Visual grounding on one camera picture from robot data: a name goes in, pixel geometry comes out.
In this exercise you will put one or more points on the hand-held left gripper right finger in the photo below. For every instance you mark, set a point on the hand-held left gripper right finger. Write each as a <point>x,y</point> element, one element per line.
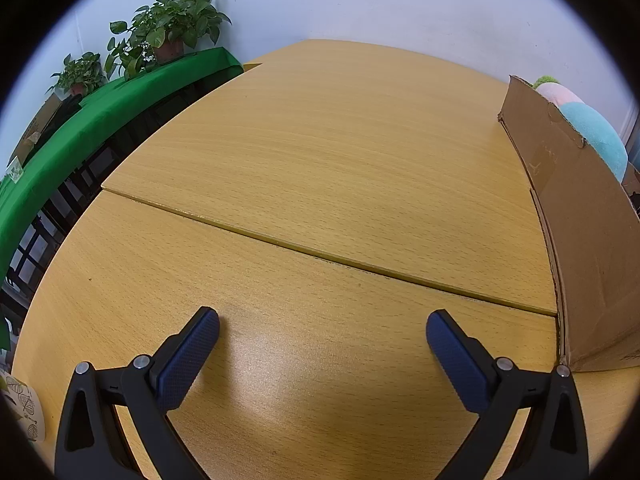
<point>457,355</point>

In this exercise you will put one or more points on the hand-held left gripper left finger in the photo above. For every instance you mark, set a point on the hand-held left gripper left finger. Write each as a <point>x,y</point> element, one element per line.
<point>187,355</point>

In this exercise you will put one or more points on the brown cardboard box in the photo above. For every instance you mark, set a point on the brown cardboard box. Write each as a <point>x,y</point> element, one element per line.
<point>590,240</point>

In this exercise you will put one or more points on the green cloth covered shelf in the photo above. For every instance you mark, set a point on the green cloth covered shelf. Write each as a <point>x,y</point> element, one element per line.
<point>100,115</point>

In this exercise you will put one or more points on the pink pig plush toy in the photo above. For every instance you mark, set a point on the pink pig plush toy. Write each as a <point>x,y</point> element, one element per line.
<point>600,135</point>

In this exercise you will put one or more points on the small cardboard box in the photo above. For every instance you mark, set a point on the small cardboard box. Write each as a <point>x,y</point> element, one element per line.
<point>35,125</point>

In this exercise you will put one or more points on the small potted green plant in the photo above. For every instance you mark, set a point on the small potted green plant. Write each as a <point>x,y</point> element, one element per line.
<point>80,72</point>

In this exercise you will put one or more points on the large potted green plant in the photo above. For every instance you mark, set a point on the large potted green plant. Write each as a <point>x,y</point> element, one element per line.
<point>170,15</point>

